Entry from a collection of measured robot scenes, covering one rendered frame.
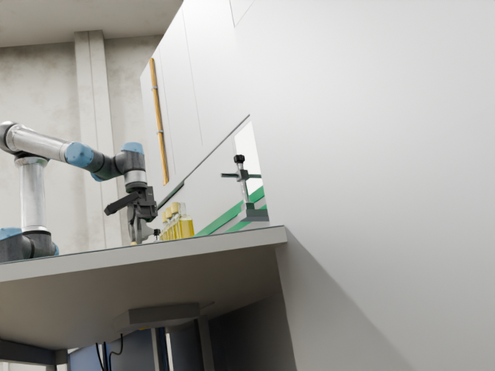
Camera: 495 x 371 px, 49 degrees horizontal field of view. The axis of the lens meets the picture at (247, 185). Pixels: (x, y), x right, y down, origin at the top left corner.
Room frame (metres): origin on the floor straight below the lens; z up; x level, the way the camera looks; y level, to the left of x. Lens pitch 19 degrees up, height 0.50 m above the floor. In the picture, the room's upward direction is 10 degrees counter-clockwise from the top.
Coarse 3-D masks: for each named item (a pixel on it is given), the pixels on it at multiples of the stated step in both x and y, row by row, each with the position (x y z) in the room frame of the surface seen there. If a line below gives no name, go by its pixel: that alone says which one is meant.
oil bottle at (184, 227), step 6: (180, 216) 1.95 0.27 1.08; (186, 216) 1.96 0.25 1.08; (180, 222) 1.95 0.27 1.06; (186, 222) 1.96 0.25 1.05; (192, 222) 1.97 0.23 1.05; (180, 228) 1.95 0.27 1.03; (186, 228) 1.96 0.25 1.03; (192, 228) 1.97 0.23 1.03; (180, 234) 1.95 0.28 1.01; (186, 234) 1.96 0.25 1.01; (192, 234) 1.97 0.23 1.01
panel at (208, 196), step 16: (240, 128) 1.76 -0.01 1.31; (224, 144) 1.88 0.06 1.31; (208, 160) 2.00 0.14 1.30; (224, 160) 1.90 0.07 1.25; (192, 176) 2.15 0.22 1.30; (208, 176) 2.02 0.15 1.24; (192, 192) 2.16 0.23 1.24; (208, 192) 2.04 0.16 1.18; (224, 192) 1.93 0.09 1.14; (240, 192) 1.83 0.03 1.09; (192, 208) 2.18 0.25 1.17; (208, 208) 2.05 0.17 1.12; (224, 208) 1.95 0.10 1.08; (208, 224) 2.07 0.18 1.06
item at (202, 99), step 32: (192, 0) 2.00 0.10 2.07; (224, 0) 1.78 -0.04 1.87; (192, 32) 2.04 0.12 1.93; (224, 32) 1.82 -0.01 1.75; (160, 64) 2.38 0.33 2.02; (192, 64) 2.08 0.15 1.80; (224, 64) 1.85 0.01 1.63; (160, 96) 2.43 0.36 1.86; (192, 96) 2.12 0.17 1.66; (224, 96) 1.89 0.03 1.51; (192, 128) 2.16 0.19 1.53; (224, 128) 1.88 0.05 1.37; (160, 160) 2.51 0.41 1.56; (192, 160) 2.15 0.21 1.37; (160, 192) 2.50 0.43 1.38; (160, 224) 2.60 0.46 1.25
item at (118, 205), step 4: (136, 192) 1.65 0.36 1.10; (128, 196) 1.64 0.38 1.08; (132, 196) 1.64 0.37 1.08; (136, 196) 1.65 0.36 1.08; (116, 200) 1.62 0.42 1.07; (120, 200) 1.62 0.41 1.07; (124, 200) 1.63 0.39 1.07; (128, 200) 1.63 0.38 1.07; (132, 200) 1.64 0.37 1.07; (108, 204) 1.62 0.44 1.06; (112, 204) 1.61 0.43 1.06; (116, 204) 1.62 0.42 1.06; (120, 204) 1.62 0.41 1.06; (124, 204) 1.63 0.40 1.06; (108, 208) 1.60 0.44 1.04; (112, 208) 1.61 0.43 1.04; (116, 208) 1.62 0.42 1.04; (120, 208) 1.65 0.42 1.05; (108, 212) 1.61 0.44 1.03; (112, 212) 1.62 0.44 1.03
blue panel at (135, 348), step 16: (128, 336) 2.24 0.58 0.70; (144, 336) 2.07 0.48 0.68; (160, 336) 1.93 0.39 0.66; (80, 352) 3.01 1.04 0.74; (96, 352) 2.70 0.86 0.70; (128, 352) 2.26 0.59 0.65; (144, 352) 2.09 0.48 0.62; (80, 368) 3.03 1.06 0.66; (96, 368) 2.72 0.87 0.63; (112, 368) 2.48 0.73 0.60; (128, 368) 2.28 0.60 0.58; (144, 368) 2.10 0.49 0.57
